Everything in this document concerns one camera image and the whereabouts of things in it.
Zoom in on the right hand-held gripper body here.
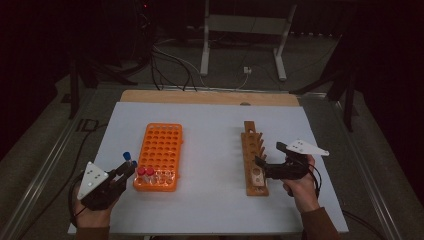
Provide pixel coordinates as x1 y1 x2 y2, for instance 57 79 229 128
264 139 330 181

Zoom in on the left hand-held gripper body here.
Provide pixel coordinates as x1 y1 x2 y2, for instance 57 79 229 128
77 161 128 212

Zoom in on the wooden tube rack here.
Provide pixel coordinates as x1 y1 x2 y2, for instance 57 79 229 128
241 120 270 197

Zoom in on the orange plastic tube rack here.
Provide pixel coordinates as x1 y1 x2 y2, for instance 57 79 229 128
133 122 184 193

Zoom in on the person's left hand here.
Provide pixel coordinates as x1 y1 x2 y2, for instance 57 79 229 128
72 184 116 229

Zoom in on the person's right hand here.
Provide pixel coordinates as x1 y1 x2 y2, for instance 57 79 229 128
282 153 321 214

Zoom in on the white board sheet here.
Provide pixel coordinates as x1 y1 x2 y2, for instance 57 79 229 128
67 101 350 236

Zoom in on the black tripod stand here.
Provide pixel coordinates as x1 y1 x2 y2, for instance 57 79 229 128
68 54 138 120
289 63 359 133

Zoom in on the wooden table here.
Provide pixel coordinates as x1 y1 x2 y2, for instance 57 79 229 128
119 89 301 108

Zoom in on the grey metal stand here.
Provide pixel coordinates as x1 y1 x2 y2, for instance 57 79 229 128
199 0 299 82

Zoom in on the dark equipment rack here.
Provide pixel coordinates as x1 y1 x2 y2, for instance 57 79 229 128
131 0 156 68

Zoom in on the left hand-held gripper black cable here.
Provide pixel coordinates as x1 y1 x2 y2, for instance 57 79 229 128
68 176 84 229

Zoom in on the hand-held gripper black cable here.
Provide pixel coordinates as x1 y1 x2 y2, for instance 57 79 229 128
68 176 84 229
308 163 323 201

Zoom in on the right hand-held gripper black cable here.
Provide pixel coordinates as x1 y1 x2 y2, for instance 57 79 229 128
308 163 323 201

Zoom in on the long black floor cable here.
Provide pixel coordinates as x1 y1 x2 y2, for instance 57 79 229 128
18 123 109 240

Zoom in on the metal floor rail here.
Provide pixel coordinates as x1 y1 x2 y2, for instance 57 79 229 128
96 83 329 98
0 88 98 240
328 96 403 240

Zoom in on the thin white plug cable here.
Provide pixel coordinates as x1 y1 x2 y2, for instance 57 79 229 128
236 73 250 90

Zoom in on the short black floor cable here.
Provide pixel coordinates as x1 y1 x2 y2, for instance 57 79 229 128
343 210 385 240

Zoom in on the black cable bundle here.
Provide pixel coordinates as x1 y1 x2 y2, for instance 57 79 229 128
150 44 198 92

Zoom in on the white floor cable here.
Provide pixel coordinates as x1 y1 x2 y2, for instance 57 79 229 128
153 44 208 88

